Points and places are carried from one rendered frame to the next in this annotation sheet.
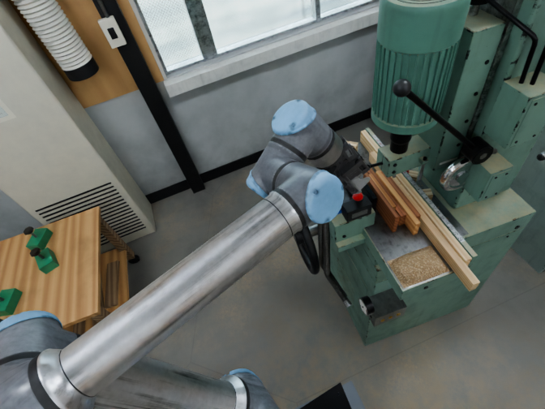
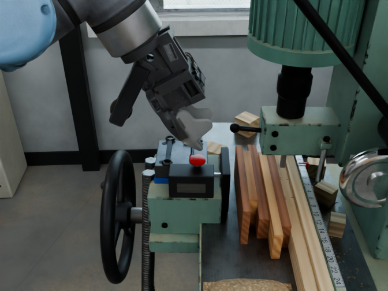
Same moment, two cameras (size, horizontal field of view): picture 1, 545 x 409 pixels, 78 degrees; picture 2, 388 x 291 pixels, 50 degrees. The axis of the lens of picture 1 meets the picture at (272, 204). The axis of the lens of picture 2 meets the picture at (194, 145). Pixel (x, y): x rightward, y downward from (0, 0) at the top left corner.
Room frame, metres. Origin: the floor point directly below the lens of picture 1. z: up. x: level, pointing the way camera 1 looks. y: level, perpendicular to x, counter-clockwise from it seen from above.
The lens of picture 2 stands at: (0.01, -0.32, 1.45)
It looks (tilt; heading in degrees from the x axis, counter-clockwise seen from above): 34 degrees down; 8
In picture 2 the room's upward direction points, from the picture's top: straight up
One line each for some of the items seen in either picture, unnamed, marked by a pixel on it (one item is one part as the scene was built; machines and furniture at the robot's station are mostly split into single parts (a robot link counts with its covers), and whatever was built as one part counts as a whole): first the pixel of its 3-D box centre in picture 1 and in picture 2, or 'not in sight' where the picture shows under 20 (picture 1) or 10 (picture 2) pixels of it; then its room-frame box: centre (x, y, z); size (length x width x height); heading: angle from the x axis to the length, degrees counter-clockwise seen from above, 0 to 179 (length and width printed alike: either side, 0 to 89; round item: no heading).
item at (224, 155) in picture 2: (358, 200); (209, 178); (0.64, -0.27, 0.95); 0.09 x 0.07 x 0.09; 6
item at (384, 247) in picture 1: (368, 212); (227, 209); (0.65, -0.31, 0.87); 0.61 x 0.30 x 0.06; 6
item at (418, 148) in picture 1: (402, 157); (297, 134); (0.70, -0.43, 1.03); 0.14 x 0.07 x 0.09; 96
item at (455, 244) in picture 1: (405, 188); (294, 190); (0.66, -0.43, 0.92); 0.60 x 0.02 x 0.05; 6
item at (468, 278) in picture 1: (414, 210); (291, 222); (0.58, -0.42, 0.92); 0.55 x 0.02 x 0.04; 6
